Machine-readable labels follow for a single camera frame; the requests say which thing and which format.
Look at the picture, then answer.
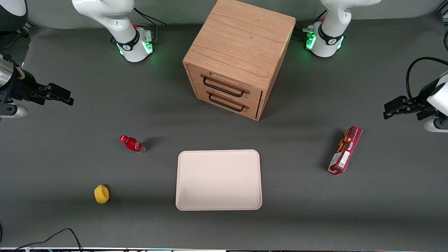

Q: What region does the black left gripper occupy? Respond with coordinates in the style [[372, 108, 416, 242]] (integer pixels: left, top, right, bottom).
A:
[[383, 79, 440, 120]]

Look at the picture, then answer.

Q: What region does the red plastic bottle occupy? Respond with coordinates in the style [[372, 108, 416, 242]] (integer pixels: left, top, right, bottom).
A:
[[119, 135, 147, 154]]

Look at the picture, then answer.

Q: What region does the black arm base cable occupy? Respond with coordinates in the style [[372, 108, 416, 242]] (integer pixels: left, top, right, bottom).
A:
[[133, 7, 168, 44], [293, 27, 314, 40]]

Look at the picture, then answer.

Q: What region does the wooden drawer front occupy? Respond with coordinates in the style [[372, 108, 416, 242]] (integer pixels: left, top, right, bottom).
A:
[[192, 83, 261, 120], [188, 65, 263, 105]]

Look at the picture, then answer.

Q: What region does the black metal drawer handle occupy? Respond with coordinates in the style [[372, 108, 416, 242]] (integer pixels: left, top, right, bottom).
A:
[[202, 77, 245, 98], [208, 92, 246, 113]]

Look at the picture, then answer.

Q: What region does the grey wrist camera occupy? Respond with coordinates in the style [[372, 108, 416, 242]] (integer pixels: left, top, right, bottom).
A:
[[424, 117, 448, 133], [0, 104, 29, 118]]

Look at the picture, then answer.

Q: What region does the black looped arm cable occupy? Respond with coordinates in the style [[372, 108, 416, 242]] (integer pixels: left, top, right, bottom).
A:
[[405, 57, 448, 103]]

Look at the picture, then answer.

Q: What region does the red snack box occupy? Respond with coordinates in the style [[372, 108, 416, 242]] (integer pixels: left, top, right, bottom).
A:
[[327, 125, 363, 176]]

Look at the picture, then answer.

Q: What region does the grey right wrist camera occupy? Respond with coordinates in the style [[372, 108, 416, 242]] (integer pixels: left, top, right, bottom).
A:
[[0, 104, 29, 118]]

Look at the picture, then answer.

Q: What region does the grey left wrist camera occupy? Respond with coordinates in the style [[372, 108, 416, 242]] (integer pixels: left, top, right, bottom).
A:
[[424, 117, 448, 133]]

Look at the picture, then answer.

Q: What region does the wooden drawer cabinet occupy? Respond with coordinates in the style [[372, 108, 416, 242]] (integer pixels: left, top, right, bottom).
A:
[[183, 0, 296, 121]]

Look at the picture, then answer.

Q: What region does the beige plastic tray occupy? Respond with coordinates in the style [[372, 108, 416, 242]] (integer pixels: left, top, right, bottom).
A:
[[175, 149, 263, 211]]

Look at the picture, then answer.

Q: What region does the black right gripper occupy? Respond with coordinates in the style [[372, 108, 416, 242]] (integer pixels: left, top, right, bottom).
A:
[[0, 65, 75, 106]]

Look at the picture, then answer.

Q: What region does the yellow lemon-shaped object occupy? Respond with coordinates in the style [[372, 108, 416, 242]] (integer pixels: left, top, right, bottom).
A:
[[94, 184, 110, 204]]

